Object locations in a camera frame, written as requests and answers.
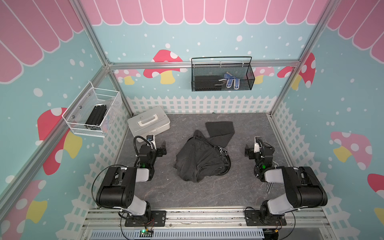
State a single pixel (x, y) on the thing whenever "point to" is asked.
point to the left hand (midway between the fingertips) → (158, 143)
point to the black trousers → (200, 157)
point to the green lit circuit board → (144, 233)
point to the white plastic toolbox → (150, 122)
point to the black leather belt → (223, 151)
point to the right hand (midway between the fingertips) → (254, 143)
